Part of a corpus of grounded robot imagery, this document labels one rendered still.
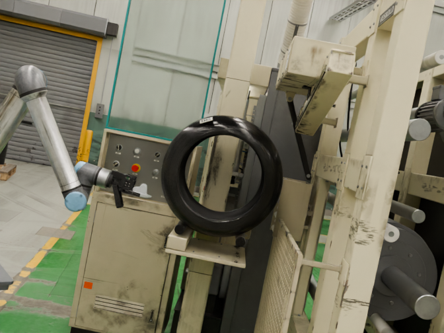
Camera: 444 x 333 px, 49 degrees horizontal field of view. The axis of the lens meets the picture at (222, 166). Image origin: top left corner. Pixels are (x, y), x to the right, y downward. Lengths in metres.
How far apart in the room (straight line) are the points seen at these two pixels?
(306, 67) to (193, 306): 1.41
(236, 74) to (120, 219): 1.07
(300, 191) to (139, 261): 1.04
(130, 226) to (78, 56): 9.06
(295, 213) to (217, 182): 0.43
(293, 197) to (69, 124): 9.50
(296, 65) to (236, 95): 0.66
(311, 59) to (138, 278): 1.65
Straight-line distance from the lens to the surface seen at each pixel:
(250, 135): 2.14
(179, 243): 2.21
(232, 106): 2.52
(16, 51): 11.97
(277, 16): 12.18
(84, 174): 2.32
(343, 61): 1.87
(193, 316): 2.69
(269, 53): 11.98
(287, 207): 2.48
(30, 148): 11.84
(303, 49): 1.95
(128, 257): 2.91
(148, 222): 2.84
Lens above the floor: 1.33
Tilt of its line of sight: 3 degrees down
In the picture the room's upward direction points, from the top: 11 degrees clockwise
